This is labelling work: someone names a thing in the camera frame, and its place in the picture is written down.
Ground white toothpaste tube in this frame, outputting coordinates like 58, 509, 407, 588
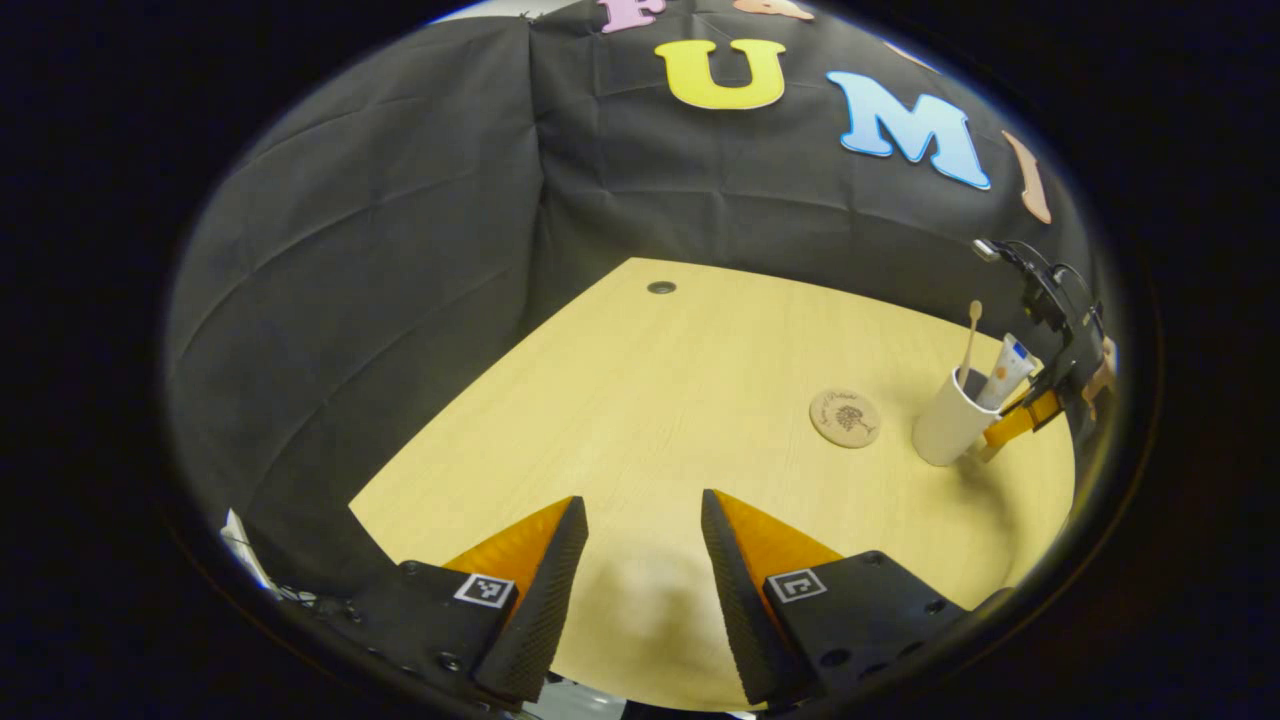
975, 333, 1038, 411

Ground wooden desktop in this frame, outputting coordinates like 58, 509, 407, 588
348, 257, 1078, 713

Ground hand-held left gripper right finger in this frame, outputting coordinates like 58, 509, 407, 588
699, 487, 973, 708

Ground beige toothbrush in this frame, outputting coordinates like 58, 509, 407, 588
958, 300, 984, 386

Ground white sheet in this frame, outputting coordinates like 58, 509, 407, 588
220, 508, 301, 606

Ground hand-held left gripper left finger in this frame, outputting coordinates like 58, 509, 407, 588
338, 494, 590, 706

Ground round cork coaster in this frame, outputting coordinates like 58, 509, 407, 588
809, 388, 882, 449

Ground white cup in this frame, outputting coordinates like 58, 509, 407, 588
912, 367, 1004, 468

